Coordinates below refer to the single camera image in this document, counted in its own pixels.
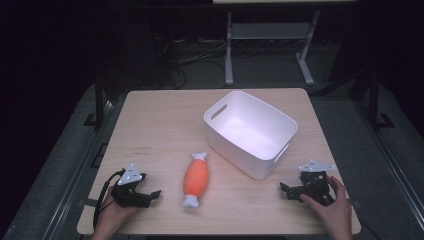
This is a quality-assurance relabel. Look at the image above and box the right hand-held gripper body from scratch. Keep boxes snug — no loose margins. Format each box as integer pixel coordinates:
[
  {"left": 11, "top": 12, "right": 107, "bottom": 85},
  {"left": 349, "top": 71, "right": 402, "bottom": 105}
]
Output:
[{"left": 297, "top": 159, "right": 338, "bottom": 206}]

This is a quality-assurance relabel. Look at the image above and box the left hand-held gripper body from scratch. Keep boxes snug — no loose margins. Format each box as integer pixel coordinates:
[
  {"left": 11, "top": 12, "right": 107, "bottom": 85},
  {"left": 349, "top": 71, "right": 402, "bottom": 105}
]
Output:
[{"left": 110, "top": 163, "right": 150, "bottom": 209}]

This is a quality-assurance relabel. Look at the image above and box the orange plush bone toy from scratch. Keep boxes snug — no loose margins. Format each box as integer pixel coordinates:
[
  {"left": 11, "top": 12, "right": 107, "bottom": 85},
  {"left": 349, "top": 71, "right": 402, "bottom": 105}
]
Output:
[{"left": 181, "top": 151, "right": 210, "bottom": 209}]

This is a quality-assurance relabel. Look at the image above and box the white plastic bin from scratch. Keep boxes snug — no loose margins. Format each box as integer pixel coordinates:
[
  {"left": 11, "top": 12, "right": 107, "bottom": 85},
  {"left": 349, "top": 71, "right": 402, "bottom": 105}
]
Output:
[{"left": 203, "top": 90, "right": 299, "bottom": 181}]

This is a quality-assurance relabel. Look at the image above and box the person's right hand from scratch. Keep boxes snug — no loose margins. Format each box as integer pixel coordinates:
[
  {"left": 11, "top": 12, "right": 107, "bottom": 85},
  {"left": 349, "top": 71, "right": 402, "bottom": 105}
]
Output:
[{"left": 299, "top": 175, "right": 354, "bottom": 240}]

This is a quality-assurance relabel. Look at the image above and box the person's left hand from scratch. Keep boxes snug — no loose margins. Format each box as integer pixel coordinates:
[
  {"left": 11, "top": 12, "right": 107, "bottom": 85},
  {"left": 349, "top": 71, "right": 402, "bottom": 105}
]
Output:
[{"left": 92, "top": 186, "right": 141, "bottom": 240}]

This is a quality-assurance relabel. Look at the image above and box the grey metal table stand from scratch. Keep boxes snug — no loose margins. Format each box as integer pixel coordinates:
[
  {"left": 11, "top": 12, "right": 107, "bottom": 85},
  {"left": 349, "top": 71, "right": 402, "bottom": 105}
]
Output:
[{"left": 212, "top": 0, "right": 358, "bottom": 87}]

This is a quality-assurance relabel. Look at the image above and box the black cable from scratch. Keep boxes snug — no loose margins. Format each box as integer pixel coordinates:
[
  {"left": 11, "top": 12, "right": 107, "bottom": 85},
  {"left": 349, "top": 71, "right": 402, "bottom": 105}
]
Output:
[{"left": 92, "top": 168, "right": 126, "bottom": 232}]

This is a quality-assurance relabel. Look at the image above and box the black metal post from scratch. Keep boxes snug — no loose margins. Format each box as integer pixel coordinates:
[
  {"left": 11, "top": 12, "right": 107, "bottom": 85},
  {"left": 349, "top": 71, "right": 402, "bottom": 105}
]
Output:
[
  {"left": 366, "top": 68, "right": 395, "bottom": 131},
  {"left": 83, "top": 71, "right": 108, "bottom": 129}
]

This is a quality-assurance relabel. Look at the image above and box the bundle of floor cables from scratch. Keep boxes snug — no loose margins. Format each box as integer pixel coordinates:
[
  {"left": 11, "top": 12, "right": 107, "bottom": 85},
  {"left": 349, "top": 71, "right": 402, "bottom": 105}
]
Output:
[{"left": 151, "top": 35, "right": 231, "bottom": 90}]

